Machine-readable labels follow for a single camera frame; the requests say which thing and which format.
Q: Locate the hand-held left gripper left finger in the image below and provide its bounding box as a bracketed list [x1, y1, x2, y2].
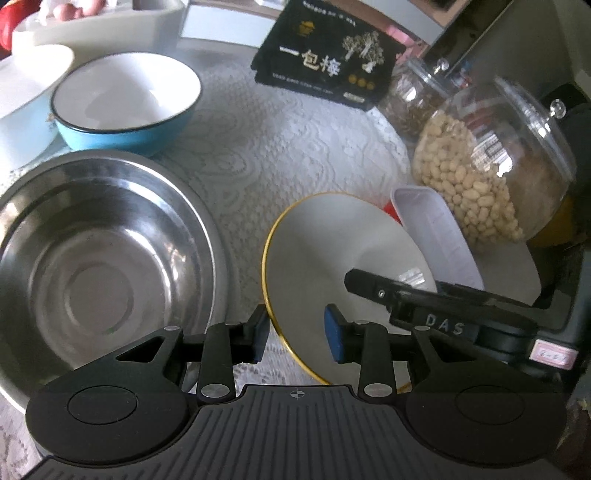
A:
[115, 304, 271, 403]

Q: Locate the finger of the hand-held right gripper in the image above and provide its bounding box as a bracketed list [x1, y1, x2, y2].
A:
[344, 269, 440, 306]

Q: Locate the pink packet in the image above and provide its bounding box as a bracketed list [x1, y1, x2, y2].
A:
[383, 25, 431, 52]

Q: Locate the small red object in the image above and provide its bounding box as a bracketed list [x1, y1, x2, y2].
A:
[383, 200, 407, 228]

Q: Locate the glass jar of brown contents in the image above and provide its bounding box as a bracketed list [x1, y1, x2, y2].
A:
[379, 55, 455, 144]

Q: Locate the blue enamel bowl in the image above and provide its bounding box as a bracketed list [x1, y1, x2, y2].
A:
[50, 52, 203, 156]

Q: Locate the cream rectangular container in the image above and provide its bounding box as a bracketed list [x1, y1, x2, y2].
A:
[11, 0, 190, 62]

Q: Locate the white bowl with orange label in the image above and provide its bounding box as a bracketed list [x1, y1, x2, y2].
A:
[0, 44, 75, 172]

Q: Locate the glass jar of peanuts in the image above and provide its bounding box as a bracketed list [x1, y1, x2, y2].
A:
[412, 76, 579, 244]

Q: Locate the red plastic object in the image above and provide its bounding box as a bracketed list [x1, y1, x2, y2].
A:
[0, 7, 19, 51]

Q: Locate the stainless steel bowl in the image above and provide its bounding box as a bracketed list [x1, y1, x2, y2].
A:
[0, 148, 232, 416]

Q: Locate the white plastic tray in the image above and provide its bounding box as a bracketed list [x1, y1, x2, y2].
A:
[390, 185, 485, 291]

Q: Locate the white lace tablecloth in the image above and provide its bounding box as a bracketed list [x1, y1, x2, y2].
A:
[0, 37, 546, 480]

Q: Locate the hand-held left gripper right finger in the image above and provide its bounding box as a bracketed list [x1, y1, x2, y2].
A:
[324, 304, 468, 400]

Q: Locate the white plate with gold rim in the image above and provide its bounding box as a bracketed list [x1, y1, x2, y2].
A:
[262, 191, 439, 386]

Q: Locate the black printed box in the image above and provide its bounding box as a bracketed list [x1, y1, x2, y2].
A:
[252, 0, 407, 112]

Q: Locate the yellow object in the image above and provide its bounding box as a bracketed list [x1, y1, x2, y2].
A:
[531, 198, 576, 248]

